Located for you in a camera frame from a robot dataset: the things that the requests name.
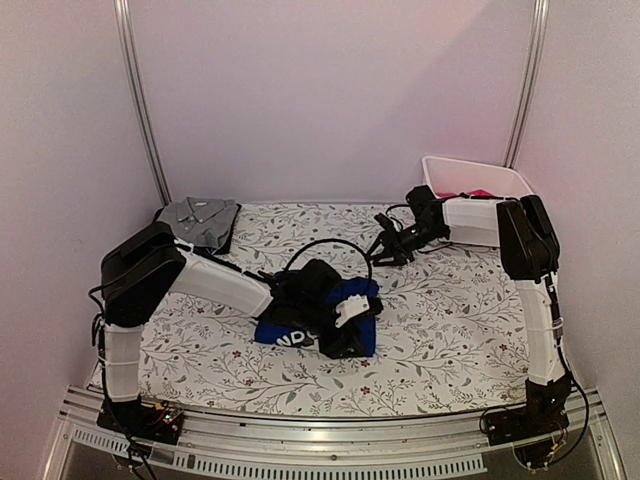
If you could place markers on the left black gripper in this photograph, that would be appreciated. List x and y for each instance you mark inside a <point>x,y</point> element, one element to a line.
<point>336,346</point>

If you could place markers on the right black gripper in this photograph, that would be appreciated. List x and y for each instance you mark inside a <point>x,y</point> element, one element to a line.
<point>394,246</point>

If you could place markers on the blue t-shirt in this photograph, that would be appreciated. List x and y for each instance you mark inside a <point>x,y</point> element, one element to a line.
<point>264,334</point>

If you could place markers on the pink garment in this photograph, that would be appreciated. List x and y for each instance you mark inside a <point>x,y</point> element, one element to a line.
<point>478,193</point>

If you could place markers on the grey shirt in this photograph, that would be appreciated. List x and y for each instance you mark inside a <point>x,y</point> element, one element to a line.
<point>203,222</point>

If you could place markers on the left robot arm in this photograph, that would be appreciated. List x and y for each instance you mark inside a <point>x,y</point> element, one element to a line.
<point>142,273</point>

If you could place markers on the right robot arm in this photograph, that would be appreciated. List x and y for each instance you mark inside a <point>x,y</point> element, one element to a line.
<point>529,250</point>

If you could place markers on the white plastic laundry bin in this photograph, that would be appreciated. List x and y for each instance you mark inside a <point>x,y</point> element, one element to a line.
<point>447,176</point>

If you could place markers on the floral tablecloth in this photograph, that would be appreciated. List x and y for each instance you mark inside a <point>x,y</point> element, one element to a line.
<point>177,322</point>

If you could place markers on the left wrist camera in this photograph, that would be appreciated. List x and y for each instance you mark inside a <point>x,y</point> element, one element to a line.
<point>347,299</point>

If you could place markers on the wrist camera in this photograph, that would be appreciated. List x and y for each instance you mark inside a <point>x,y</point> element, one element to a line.
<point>426,208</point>
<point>347,299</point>

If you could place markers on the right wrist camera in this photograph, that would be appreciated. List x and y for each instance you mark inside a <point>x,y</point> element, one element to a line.
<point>426,208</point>

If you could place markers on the front aluminium rail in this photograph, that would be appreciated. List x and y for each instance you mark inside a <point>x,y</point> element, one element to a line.
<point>218,444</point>

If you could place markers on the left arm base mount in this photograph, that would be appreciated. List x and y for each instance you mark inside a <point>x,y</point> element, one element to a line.
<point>161,422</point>

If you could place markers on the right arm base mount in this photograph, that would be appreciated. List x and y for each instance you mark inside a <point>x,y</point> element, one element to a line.
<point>543,430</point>

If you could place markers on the right aluminium frame post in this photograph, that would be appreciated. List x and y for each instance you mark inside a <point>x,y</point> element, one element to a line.
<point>531,70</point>

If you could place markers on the aluminium frame post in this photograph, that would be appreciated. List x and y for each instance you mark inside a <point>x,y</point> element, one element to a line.
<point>531,70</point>
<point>134,77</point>

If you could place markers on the left aluminium frame post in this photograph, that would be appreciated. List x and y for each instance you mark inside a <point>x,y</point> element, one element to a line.
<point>134,77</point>

